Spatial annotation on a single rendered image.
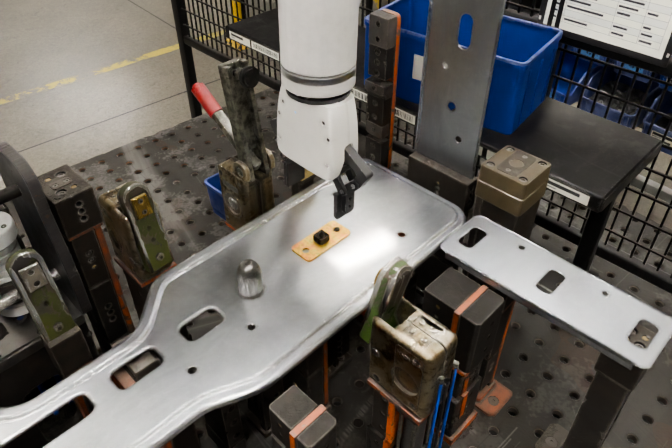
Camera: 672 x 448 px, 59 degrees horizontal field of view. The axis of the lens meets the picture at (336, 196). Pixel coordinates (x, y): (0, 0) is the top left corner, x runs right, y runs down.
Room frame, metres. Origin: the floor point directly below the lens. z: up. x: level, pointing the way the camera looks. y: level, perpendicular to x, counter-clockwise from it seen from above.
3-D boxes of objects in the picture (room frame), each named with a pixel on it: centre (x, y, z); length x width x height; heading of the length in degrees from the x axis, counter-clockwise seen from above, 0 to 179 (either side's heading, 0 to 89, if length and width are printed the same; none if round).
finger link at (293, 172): (0.65, 0.06, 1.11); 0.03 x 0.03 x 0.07; 45
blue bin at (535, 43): (0.98, -0.22, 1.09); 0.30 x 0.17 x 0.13; 53
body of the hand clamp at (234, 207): (0.72, 0.14, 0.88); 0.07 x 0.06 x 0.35; 45
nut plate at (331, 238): (0.61, 0.02, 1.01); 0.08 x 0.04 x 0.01; 136
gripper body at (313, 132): (0.60, 0.02, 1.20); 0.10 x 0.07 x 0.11; 45
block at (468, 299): (0.53, -0.17, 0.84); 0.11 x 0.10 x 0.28; 45
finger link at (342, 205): (0.56, -0.02, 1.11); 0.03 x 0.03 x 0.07; 45
